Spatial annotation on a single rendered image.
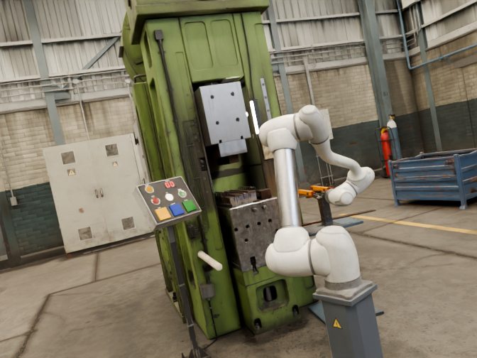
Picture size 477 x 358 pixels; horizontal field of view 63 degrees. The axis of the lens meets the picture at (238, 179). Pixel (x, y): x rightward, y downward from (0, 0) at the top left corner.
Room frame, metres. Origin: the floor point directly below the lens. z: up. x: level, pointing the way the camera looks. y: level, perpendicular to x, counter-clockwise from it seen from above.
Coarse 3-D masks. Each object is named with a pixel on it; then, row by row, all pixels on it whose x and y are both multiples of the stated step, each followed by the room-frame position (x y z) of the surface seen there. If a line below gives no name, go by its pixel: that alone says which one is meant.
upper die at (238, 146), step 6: (216, 144) 2.72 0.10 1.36; (222, 144) 2.70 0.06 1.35; (228, 144) 2.71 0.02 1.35; (234, 144) 2.72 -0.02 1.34; (240, 144) 2.74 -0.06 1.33; (210, 150) 2.90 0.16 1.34; (216, 150) 2.75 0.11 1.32; (222, 150) 2.69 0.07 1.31; (228, 150) 2.71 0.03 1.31; (234, 150) 2.72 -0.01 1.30; (240, 150) 2.73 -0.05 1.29; (246, 150) 2.75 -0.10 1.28; (210, 156) 2.93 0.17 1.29; (216, 156) 2.78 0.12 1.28; (222, 156) 2.69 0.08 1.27
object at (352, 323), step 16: (368, 288) 1.60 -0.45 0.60; (336, 304) 1.58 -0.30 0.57; (352, 304) 1.52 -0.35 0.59; (368, 304) 1.60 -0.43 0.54; (336, 320) 1.59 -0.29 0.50; (352, 320) 1.55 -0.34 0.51; (368, 320) 1.58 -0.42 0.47; (336, 336) 1.61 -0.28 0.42; (352, 336) 1.55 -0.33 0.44; (368, 336) 1.57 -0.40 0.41; (336, 352) 1.62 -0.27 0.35; (352, 352) 1.55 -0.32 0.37; (368, 352) 1.56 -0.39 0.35
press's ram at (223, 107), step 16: (208, 96) 2.69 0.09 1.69; (224, 96) 2.72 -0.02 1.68; (240, 96) 2.76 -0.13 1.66; (208, 112) 2.68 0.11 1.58; (224, 112) 2.72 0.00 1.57; (240, 112) 2.75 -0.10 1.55; (208, 128) 2.67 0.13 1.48; (224, 128) 2.71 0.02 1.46; (240, 128) 2.74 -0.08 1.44; (208, 144) 2.74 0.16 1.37
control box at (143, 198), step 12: (168, 180) 2.48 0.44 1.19; (180, 180) 2.53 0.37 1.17; (132, 192) 2.37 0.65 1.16; (144, 192) 2.33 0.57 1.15; (156, 192) 2.37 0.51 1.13; (168, 192) 2.42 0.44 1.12; (144, 204) 2.29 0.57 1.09; (156, 204) 2.32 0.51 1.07; (168, 204) 2.36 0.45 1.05; (180, 204) 2.41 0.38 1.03; (144, 216) 2.31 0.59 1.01; (156, 216) 2.26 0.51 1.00; (180, 216) 2.35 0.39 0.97; (192, 216) 2.45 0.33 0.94; (156, 228) 2.27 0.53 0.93
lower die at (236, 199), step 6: (234, 192) 2.87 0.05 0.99; (240, 192) 2.75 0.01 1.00; (252, 192) 2.74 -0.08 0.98; (222, 198) 2.84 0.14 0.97; (228, 198) 2.71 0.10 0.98; (234, 198) 2.70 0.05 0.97; (240, 198) 2.71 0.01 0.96; (246, 198) 2.73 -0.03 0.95; (252, 198) 2.74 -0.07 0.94; (234, 204) 2.70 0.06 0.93; (240, 204) 2.71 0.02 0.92
